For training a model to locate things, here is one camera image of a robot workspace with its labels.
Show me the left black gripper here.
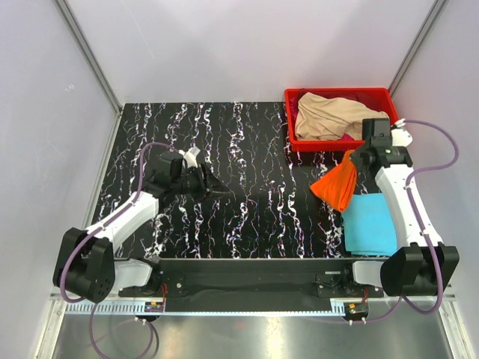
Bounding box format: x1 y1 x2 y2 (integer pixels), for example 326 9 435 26
172 163 230 203

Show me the orange t shirt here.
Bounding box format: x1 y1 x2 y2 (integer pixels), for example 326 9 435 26
310 150 358 212

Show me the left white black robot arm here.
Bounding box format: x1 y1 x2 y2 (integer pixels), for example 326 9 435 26
52 148 230 304

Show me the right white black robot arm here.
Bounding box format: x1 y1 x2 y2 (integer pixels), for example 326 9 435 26
339 118 460 298

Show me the beige t shirt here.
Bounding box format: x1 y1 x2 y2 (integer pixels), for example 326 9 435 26
293 92 391 142

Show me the red plastic bin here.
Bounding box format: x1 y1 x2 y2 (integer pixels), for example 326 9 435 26
284 88 399 152

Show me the folded light blue t shirt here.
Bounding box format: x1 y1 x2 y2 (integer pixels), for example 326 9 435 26
342 193 397 257

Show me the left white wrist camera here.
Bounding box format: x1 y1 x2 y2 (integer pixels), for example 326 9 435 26
179 146 201 169

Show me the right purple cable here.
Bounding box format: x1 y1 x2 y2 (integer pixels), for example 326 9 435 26
347 119 461 325

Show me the aluminium frame rail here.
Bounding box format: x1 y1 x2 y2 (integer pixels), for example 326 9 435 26
49 285 455 300

